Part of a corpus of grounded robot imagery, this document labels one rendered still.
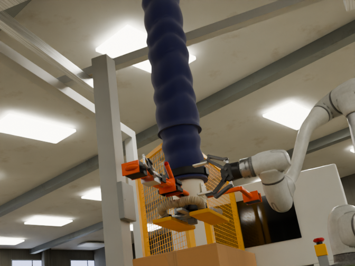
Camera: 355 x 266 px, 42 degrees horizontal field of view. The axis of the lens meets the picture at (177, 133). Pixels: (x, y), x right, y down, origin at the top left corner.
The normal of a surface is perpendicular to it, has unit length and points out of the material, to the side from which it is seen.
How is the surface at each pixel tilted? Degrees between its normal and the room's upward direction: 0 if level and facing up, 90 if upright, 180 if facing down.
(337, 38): 90
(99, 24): 180
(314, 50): 90
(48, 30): 180
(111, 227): 90
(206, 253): 90
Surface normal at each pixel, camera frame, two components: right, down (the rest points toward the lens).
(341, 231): -0.85, -0.14
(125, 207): 0.92, -0.26
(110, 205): -0.38, -0.31
